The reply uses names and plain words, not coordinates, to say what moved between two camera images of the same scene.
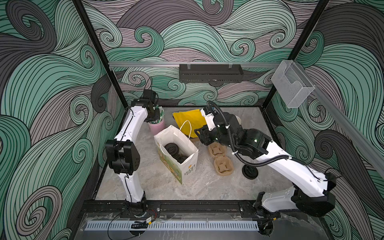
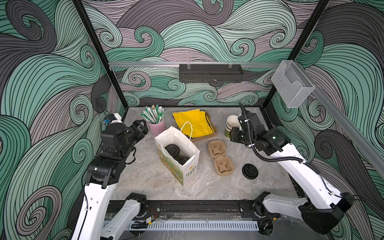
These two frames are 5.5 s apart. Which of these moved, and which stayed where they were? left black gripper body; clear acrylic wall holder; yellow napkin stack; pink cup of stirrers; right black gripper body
Moved: right black gripper body; left black gripper body
Stayed: yellow napkin stack; pink cup of stirrers; clear acrylic wall holder
